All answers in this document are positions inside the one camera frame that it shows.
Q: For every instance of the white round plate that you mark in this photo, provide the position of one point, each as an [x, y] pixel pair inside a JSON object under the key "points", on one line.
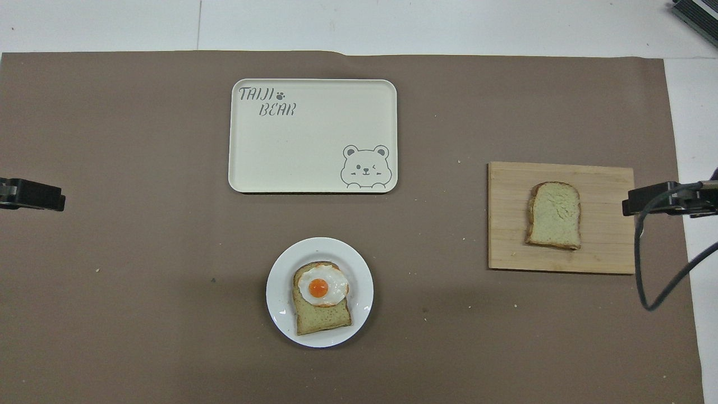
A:
{"points": [[277, 292]]}

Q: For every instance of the cream tray with bear print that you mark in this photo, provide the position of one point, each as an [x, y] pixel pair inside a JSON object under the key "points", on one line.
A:
{"points": [[303, 146]]}

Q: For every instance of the fried egg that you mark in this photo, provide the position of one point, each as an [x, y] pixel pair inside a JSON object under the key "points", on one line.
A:
{"points": [[318, 288]]}

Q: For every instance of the bread slice under egg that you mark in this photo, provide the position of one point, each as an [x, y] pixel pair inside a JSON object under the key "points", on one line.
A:
{"points": [[321, 320]]}

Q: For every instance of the plain bread slice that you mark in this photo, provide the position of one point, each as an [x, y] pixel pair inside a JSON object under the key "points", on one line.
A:
{"points": [[554, 216]]}

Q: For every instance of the wooden cutting board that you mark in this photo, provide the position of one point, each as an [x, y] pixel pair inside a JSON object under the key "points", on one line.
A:
{"points": [[606, 247]]}

